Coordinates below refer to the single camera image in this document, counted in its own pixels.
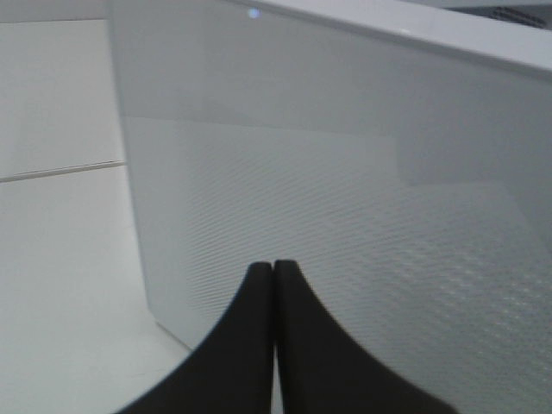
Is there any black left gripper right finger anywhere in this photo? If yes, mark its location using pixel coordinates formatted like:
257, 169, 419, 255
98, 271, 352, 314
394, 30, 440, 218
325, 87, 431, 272
273, 260, 453, 413

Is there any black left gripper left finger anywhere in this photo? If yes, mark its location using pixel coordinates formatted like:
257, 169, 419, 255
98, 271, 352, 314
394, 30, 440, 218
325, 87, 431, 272
119, 262, 274, 413

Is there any white microwave door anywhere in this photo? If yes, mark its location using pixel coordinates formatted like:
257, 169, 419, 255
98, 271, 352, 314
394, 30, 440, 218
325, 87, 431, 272
107, 1, 551, 413

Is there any white microwave oven body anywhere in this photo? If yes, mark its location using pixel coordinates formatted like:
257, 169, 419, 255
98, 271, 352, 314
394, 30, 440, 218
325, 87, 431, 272
443, 0, 552, 31

